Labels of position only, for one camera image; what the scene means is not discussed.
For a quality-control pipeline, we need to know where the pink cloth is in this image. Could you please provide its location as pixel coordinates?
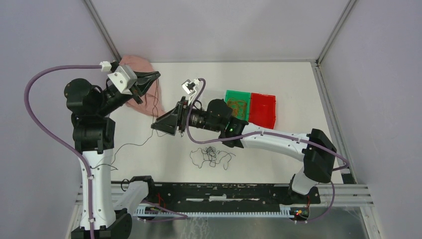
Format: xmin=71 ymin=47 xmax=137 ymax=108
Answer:
xmin=118 ymin=55 xmax=167 ymax=117

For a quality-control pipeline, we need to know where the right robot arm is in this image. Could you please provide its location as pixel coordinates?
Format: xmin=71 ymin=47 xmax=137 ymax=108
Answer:
xmin=151 ymin=97 xmax=336 ymax=203

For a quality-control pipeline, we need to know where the green plastic bin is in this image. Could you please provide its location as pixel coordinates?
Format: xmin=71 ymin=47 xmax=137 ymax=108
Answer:
xmin=224 ymin=90 xmax=251 ymax=121

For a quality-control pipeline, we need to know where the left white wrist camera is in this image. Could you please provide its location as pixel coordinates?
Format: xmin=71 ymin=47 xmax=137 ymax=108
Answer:
xmin=99 ymin=61 xmax=137 ymax=95

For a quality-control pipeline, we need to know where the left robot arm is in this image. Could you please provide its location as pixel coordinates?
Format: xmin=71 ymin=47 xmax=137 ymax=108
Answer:
xmin=64 ymin=71 xmax=160 ymax=239

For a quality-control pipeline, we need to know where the red plastic bin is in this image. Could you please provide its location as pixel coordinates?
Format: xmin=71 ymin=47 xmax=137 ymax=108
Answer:
xmin=248 ymin=93 xmax=276 ymax=129

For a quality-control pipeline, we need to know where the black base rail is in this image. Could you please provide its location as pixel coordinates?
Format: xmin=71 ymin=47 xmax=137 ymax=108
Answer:
xmin=146 ymin=182 xmax=321 ymax=213

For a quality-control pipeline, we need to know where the orange cable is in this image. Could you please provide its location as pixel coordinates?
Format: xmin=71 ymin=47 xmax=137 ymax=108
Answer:
xmin=227 ymin=97 xmax=249 ymax=120

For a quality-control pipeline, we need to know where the white slotted cable duct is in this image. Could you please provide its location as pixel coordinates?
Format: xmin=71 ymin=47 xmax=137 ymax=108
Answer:
xmin=133 ymin=205 xmax=294 ymax=219

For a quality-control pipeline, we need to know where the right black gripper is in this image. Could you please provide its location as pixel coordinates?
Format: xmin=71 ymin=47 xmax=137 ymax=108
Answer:
xmin=151 ymin=97 xmax=221 ymax=136

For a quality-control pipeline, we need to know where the aluminium frame rail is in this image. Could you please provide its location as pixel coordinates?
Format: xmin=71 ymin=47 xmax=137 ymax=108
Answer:
xmin=76 ymin=179 xmax=374 ymax=207

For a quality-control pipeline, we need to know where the black cable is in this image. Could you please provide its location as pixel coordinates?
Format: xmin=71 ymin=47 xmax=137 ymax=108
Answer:
xmin=189 ymin=146 xmax=236 ymax=171
xmin=91 ymin=76 xmax=169 ymax=171

